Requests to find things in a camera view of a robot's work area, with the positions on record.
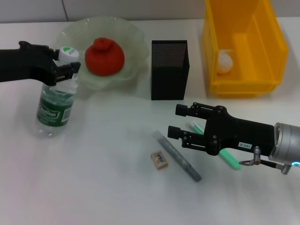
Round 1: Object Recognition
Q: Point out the green glass fruit plate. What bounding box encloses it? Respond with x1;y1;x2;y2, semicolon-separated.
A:
57;16;150;91

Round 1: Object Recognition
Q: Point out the clear green-labelled water bottle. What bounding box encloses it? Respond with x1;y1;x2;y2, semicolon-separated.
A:
36;46;80;139

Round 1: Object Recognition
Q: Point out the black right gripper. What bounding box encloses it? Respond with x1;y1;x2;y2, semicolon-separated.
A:
167;101;275;157

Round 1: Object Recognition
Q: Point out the beige eraser with barcode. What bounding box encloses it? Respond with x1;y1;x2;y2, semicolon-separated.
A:
150;151;169;170

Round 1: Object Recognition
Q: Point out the black mesh pen holder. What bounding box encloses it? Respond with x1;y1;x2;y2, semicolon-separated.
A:
151;39;190;101

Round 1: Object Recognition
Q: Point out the yellow plastic bin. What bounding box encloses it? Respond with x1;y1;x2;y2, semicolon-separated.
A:
202;0;289;98

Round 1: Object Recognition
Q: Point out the orange fruit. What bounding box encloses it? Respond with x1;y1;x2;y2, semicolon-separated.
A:
84;37;125;76

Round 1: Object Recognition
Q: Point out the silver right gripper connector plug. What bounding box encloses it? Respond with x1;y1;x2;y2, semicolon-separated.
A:
252;146;262;165

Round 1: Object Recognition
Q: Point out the white paper ball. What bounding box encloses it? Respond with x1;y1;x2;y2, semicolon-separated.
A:
217;48;234;75

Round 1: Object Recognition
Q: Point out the green pen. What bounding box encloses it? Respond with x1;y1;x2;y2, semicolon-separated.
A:
188;120;241;171

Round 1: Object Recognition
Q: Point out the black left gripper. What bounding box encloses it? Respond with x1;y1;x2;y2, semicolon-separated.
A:
0;41;82;86

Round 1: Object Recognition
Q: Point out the grey marker pen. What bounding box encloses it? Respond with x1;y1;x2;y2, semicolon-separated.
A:
152;131;203;182

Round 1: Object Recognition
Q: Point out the grey right gripper cable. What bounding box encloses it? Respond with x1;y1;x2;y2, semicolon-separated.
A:
239;159;293;175

